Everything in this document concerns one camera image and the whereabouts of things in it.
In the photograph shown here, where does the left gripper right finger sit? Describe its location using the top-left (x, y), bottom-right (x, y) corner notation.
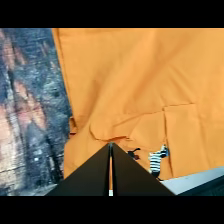
top-left (111, 142), bottom-right (176, 197)

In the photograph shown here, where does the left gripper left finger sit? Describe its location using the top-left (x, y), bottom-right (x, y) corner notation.
top-left (45, 142), bottom-right (111, 197)

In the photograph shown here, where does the orange garment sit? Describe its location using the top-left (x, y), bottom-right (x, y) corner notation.
top-left (51, 27), bottom-right (224, 182)

